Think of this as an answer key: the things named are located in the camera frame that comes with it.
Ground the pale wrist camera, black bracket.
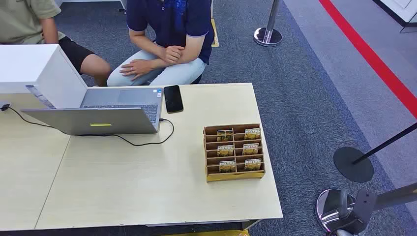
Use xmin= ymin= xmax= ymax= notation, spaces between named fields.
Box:
xmin=353 ymin=188 xmax=378 ymax=227

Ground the black smartphone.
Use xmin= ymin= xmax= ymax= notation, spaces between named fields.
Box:
xmin=163 ymin=85 xmax=184 ymax=114

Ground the white furniture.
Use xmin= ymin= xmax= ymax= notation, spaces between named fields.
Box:
xmin=373 ymin=0 xmax=417 ymax=34

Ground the white box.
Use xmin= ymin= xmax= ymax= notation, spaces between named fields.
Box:
xmin=0 ymin=44 xmax=89 ymax=110

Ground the brown cardboard card holder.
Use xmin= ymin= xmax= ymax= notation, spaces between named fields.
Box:
xmin=203 ymin=123 xmax=266 ymax=183

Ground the person's right hand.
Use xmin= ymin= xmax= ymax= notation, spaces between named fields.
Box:
xmin=161 ymin=45 xmax=185 ymax=65

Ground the grey laptop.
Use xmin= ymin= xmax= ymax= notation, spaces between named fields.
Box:
xmin=20 ymin=87 xmax=164 ymax=137

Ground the person's hand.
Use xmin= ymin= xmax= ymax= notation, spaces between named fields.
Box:
xmin=161 ymin=45 xmax=185 ymax=65
xmin=119 ymin=59 xmax=154 ymax=81

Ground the hotel key card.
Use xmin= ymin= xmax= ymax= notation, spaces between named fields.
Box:
xmin=244 ymin=158 xmax=262 ymax=171
xmin=217 ymin=145 xmax=235 ymax=157
xmin=242 ymin=143 xmax=260 ymax=156
xmin=219 ymin=160 xmax=237 ymax=173
xmin=216 ymin=129 xmax=234 ymax=142
xmin=244 ymin=128 xmax=262 ymax=140

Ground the black stanchion post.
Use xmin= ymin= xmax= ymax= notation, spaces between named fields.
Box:
xmin=333 ymin=122 xmax=417 ymax=183

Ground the chrome stanchion post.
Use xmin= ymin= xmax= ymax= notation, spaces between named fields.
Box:
xmin=314 ymin=182 xmax=417 ymax=235
xmin=253 ymin=0 xmax=283 ymax=48

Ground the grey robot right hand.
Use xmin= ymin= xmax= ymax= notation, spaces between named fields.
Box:
xmin=328 ymin=217 xmax=369 ymax=236

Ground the person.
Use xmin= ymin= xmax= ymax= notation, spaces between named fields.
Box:
xmin=0 ymin=0 xmax=112 ymax=87
xmin=107 ymin=0 xmax=216 ymax=88

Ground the black laptop power cable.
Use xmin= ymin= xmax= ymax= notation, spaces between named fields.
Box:
xmin=0 ymin=106 xmax=175 ymax=147

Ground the person's left hand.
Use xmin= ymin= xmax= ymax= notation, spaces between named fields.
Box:
xmin=119 ymin=59 xmax=154 ymax=81

